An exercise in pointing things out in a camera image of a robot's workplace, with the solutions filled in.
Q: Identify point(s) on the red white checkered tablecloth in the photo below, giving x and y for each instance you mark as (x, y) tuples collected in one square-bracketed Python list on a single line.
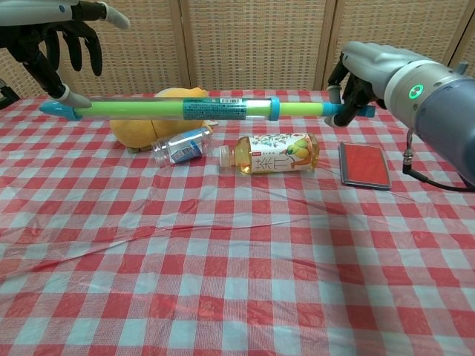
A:
[(222, 267)]

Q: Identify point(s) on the green and blue water pump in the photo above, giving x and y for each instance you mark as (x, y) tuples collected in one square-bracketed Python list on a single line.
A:
[(208, 109)]

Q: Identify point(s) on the amber tea bottle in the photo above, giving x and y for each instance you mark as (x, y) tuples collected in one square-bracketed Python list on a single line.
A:
[(274, 154)]

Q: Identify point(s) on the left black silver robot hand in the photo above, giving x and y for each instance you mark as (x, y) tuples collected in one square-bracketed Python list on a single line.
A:
[(22, 42)]

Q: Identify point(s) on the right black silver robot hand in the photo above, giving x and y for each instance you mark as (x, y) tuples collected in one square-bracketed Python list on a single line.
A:
[(371, 63)]

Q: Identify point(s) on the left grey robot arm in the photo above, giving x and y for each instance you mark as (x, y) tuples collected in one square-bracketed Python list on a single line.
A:
[(33, 9)]

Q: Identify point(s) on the red ink pad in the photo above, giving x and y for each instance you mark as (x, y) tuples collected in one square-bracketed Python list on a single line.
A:
[(365, 165)]

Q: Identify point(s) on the yellow plush toy animal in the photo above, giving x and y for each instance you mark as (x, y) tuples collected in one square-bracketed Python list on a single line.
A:
[(133, 133)]

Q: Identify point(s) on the bamboo folding screen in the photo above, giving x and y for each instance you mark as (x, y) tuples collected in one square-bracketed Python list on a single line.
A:
[(259, 37)]

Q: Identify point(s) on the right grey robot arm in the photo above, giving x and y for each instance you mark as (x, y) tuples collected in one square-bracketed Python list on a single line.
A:
[(441, 111)]

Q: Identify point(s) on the small clear water bottle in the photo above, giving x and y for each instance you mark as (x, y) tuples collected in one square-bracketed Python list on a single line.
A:
[(182, 148)]

